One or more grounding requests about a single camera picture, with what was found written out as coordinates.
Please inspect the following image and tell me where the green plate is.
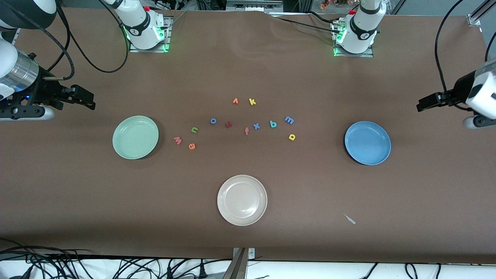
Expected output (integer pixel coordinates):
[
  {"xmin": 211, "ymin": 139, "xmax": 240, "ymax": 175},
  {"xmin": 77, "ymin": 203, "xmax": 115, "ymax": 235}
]
[{"xmin": 112, "ymin": 115, "xmax": 159, "ymax": 160}]

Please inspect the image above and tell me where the blue plate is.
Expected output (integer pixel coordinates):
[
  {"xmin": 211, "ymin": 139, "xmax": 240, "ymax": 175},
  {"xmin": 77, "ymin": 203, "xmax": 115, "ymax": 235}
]
[{"xmin": 344, "ymin": 121, "xmax": 391, "ymax": 166}]

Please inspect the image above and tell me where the orange brown background object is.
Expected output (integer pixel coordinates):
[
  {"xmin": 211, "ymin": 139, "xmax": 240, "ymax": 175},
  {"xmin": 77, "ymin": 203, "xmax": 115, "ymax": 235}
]
[{"xmin": 320, "ymin": 0, "xmax": 351, "ymax": 10}]

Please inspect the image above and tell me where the brown table cover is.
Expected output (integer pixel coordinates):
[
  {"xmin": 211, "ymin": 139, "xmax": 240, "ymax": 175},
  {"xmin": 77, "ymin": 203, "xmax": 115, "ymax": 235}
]
[{"xmin": 0, "ymin": 7, "xmax": 496, "ymax": 265}]

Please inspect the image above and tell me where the beige plate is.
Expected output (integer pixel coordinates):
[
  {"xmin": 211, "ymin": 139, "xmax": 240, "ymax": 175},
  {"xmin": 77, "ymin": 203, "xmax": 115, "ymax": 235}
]
[{"xmin": 217, "ymin": 175, "xmax": 268, "ymax": 227}]

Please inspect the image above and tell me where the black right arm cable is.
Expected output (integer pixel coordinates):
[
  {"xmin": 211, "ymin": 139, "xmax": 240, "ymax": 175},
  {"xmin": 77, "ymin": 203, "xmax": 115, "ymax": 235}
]
[{"xmin": 12, "ymin": 0, "xmax": 129, "ymax": 80}]

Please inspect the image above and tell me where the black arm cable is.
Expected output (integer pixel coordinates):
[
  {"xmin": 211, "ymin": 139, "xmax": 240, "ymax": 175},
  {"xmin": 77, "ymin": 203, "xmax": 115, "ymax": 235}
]
[
  {"xmin": 12, "ymin": 0, "xmax": 129, "ymax": 80},
  {"xmin": 434, "ymin": 0, "xmax": 496, "ymax": 111}
]

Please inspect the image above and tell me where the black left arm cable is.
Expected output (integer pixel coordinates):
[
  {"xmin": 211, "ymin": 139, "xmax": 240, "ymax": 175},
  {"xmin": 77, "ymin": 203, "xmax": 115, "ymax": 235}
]
[{"xmin": 434, "ymin": 0, "xmax": 496, "ymax": 111}]

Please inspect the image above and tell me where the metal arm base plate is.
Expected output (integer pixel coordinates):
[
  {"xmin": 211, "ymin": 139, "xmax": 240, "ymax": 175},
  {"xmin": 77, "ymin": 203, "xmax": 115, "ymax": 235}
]
[
  {"xmin": 129, "ymin": 16, "xmax": 171, "ymax": 53},
  {"xmin": 333, "ymin": 21, "xmax": 375, "ymax": 58}
]

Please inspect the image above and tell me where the black base power cable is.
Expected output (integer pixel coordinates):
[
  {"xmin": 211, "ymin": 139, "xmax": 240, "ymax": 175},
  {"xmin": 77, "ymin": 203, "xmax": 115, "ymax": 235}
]
[{"xmin": 276, "ymin": 11, "xmax": 343, "ymax": 35}]

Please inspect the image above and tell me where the black floor cable bundle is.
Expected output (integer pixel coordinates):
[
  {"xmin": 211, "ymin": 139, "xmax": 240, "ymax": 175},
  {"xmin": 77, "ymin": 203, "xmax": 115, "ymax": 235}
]
[
  {"xmin": 360, "ymin": 263, "xmax": 442, "ymax": 279},
  {"xmin": 0, "ymin": 238, "xmax": 233, "ymax": 279}
]

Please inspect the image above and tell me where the grey metal background frame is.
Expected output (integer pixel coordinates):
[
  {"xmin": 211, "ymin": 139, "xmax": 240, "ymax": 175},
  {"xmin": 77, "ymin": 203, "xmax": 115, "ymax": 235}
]
[{"xmin": 226, "ymin": 0, "xmax": 284, "ymax": 13}]

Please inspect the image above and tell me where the metal table edge bracket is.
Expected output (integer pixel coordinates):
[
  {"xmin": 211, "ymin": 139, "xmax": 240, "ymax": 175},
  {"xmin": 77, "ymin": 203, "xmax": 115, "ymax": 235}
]
[{"xmin": 223, "ymin": 247, "xmax": 255, "ymax": 279}]

